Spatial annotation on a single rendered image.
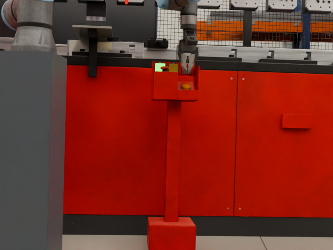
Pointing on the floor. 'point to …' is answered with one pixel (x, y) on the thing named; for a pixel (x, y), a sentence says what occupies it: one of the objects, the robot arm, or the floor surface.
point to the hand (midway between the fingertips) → (187, 71)
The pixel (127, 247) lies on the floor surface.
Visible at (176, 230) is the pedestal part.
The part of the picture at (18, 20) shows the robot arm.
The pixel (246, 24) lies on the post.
